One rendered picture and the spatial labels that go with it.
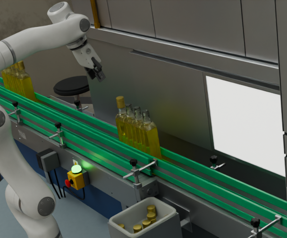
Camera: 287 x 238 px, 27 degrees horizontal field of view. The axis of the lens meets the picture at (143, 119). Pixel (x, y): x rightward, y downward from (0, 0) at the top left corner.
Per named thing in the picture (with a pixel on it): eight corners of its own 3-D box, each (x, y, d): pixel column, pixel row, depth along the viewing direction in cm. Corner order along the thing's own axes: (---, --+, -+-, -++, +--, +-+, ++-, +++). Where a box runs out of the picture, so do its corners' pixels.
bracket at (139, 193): (160, 194, 243) (157, 179, 240) (142, 204, 238) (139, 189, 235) (155, 191, 246) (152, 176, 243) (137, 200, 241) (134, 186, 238)
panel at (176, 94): (304, 182, 203) (300, 91, 190) (299, 186, 202) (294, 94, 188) (146, 120, 272) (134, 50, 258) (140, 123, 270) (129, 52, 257)
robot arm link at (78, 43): (88, 31, 217) (92, 38, 218) (76, 28, 223) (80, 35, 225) (72, 45, 214) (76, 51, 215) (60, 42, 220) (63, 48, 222)
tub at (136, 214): (181, 229, 229) (179, 210, 225) (136, 257, 217) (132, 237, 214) (154, 213, 242) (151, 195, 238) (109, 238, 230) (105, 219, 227)
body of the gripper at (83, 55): (91, 37, 217) (105, 60, 224) (76, 33, 225) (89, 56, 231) (76, 49, 215) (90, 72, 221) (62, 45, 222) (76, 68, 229)
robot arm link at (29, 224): (41, 250, 219) (21, 198, 208) (15, 234, 232) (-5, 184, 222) (66, 233, 225) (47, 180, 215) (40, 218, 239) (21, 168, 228)
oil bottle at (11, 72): (29, 103, 345) (17, 57, 334) (20, 106, 343) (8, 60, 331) (24, 101, 350) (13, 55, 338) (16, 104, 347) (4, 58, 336)
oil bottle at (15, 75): (33, 105, 341) (21, 59, 330) (24, 108, 338) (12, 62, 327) (29, 103, 345) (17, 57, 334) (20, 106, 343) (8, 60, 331)
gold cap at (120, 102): (115, 108, 254) (114, 98, 252) (119, 105, 257) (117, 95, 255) (123, 108, 253) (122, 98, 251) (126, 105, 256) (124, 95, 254)
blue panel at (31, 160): (171, 222, 265) (165, 188, 258) (140, 240, 256) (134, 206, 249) (15, 132, 386) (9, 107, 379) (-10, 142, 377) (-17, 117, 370)
